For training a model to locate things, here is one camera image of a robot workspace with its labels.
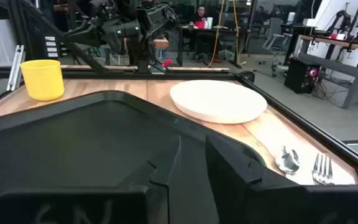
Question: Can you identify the grey office chair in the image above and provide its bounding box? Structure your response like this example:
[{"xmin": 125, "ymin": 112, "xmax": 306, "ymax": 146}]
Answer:
[{"xmin": 262, "ymin": 17, "xmax": 293, "ymax": 77}]

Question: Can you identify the yellow plastic cup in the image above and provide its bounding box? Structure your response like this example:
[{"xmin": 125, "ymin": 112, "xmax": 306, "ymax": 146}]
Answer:
[{"xmin": 19, "ymin": 58, "xmax": 65, "ymax": 102}]

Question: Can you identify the white round plate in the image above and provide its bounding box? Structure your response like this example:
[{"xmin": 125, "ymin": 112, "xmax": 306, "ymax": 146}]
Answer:
[{"xmin": 169, "ymin": 79, "xmax": 269, "ymax": 124}]

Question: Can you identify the aluminium profile bar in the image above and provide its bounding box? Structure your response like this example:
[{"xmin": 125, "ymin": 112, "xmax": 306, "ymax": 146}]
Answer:
[{"xmin": 6, "ymin": 45, "xmax": 26, "ymax": 91}]

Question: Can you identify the black rig frame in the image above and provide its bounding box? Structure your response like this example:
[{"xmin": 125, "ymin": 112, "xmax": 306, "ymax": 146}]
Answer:
[{"xmin": 0, "ymin": 0, "xmax": 108, "ymax": 74}]

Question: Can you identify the black office desk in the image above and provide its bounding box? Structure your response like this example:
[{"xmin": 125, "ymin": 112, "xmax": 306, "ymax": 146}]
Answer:
[{"xmin": 177, "ymin": 25, "xmax": 251, "ymax": 68}]

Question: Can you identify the yellow hanging cable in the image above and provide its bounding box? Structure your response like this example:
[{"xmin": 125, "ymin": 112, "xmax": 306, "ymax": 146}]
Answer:
[
  {"xmin": 206, "ymin": 0, "xmax": 226, "ymax": 68},
  {"xmin": 232, "ymin": 0, "xmax": 241, "ymax": 63}
]

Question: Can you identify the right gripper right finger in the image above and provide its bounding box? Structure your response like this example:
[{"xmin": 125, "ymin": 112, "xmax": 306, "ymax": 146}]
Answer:
[{"xmin": 205, "ymin": 135, "xmax": 358, "ymax": 224}]

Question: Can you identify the person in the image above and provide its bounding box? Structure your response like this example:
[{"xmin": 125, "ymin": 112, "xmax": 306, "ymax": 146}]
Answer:
[{"xmin": 188, "ymin": 4, "xmax": 222, "ymax": 64}]

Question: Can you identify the black serving tray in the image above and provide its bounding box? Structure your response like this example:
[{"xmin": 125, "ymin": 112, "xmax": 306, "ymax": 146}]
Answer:
[{"xmin": 0, "ymin": 90, "xmax": 267, "ymax": 224}]

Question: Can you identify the black computer tower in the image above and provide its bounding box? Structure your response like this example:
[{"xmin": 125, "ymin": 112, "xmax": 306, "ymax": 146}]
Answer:
[{"xmin": 283, "ymin": 58, "xmax": 321, "ymax": 95}]

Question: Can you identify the teal-handled metal fork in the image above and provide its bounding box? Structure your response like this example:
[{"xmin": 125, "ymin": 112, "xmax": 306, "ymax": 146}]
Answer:
[{"xmin": 311, "ymin": 152, "xmax": 336, "ymax": 186}]

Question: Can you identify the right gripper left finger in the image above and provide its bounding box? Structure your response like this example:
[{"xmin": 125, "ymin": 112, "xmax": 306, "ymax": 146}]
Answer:
[{"xmin": 0, "ymin": 134, "xmax": 220, "ymax": 224}]

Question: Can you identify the grey wood-topped workbench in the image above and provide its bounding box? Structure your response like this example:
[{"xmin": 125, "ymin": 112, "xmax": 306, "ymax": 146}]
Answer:
[{"xmin": 296, "ymin": 34, "xmax": 358, "ymax": 109}]

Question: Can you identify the metal spoon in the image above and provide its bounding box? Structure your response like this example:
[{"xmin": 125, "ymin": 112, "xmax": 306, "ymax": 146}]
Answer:
[{"xmin": 274, "ymin": 144, "xmax": 303, "ymax": 184}]

